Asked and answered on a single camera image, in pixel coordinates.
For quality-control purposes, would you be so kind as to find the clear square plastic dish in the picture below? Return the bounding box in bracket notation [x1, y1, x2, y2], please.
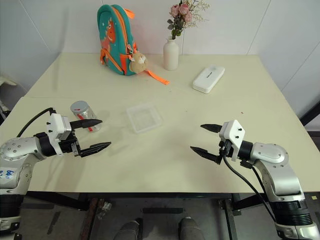
[125, 101, 165, 135]

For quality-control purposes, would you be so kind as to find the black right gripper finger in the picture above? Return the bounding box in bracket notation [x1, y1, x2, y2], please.
[200, 123, 222, 134]
[190, 146, 221, 165]

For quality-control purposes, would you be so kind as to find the dark rounded grey shape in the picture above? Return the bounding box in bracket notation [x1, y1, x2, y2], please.
[113, 217, 144, 240]
[177, 216, 205, 240]

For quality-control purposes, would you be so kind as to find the white oblong case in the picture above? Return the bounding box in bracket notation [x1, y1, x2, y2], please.
[191, 63, 226, 95]

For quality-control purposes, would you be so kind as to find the black metal side frame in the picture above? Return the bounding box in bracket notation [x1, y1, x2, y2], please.
[298, 95, 320, 137]

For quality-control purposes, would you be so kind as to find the beige plush toy keychain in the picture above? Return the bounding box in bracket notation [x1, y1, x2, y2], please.
[129, 50, 149, 74]

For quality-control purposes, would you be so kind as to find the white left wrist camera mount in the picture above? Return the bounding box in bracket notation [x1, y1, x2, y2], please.
[45, 113, 73, 155]

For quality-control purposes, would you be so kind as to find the clear plastic jar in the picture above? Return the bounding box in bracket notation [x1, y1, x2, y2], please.
[69, 100, 103, 133]

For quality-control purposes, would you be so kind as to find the short black right arm cable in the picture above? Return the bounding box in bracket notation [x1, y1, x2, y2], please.
[241, 161, 267, 201]

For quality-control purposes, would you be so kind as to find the teal and orange backpack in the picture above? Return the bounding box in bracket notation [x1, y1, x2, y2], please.
[96, 3, 171, 86]

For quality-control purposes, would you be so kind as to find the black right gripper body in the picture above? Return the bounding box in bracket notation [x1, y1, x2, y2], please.
[215, 139, 235, 166]

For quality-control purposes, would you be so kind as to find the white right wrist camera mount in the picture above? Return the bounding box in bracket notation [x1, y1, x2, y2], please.
[218, 119, 247, 162]

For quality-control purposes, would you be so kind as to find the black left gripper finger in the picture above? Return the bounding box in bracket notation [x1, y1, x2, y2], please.
[79, 141, 112, 159]
[70, 118, 104, 131]

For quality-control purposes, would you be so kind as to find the dark grey clutter with cloth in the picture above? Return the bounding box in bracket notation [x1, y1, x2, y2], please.
[0, 74, 26, 126]

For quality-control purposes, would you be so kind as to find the rusty metal bar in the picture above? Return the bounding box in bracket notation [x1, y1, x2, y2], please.
[80, 197, 101, 240]

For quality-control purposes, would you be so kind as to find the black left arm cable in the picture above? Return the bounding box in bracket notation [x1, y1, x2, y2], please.
[16, 107, 56, 139]

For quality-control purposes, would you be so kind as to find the pink flower bouquet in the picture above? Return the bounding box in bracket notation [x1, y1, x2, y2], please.
[166, 0, 211, 41]

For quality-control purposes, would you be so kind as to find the white ceramic vase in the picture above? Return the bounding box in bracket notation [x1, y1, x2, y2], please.
[162, 35, 180, 72]

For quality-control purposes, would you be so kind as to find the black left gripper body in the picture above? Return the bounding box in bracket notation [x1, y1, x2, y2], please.
[58, 130, 83, 158]

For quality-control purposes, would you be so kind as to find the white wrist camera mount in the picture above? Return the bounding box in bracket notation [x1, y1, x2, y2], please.
[45, 113, 73, 155]
[218, 119, 247, 162]

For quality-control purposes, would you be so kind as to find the long black right arm cable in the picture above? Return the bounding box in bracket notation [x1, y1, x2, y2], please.
[221, 149, 278, 225]

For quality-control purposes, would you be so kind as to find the black metal table frame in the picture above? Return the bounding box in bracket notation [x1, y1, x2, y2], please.
[21, 191, 320, 240]

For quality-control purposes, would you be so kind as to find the crumpled clear plastic piece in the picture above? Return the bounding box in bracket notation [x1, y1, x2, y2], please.
[97, 199, 113, 219]

